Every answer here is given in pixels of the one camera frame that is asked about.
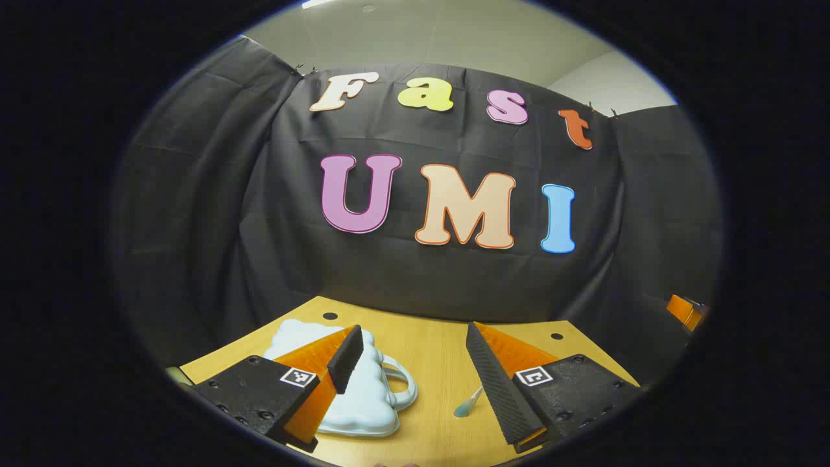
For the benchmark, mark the blue skin care sachet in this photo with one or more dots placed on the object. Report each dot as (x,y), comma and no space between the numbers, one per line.
(467,405)

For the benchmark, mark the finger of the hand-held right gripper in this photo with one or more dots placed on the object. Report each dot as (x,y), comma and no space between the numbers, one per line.
(684,311)

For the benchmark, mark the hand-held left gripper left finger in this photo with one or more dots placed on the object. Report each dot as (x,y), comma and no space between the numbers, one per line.
(347,360)

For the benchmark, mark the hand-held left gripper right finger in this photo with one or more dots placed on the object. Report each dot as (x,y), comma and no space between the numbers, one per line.
(493,383)

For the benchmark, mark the light blue suitcase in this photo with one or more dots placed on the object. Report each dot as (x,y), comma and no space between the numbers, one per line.
(369,395)

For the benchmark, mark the pale green padded object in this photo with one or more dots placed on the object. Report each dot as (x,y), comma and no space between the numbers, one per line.
(178,376)

